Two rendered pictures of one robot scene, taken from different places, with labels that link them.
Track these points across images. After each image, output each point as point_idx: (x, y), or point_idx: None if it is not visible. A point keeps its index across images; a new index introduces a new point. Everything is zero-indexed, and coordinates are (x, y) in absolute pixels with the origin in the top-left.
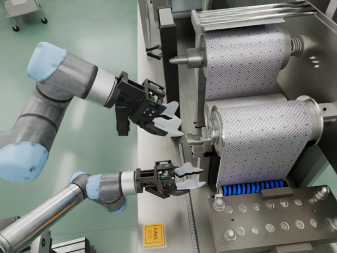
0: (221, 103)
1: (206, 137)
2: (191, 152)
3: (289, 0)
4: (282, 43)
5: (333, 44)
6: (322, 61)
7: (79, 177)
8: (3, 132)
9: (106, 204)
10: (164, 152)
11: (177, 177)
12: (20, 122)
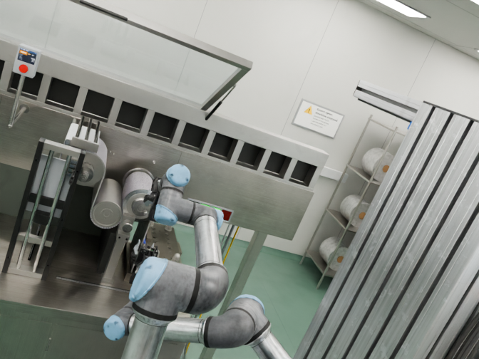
0: (110, 196)
1: (145, 210)
2: (126, 238)
3: (60, 116)
4: (105, 144)
5: (124, 138)
6: (118, 149)
7: (121, 316)
8: (204, 212)
9: None
10: (64, 290)
11: (100, 290)
12: (199, 205)
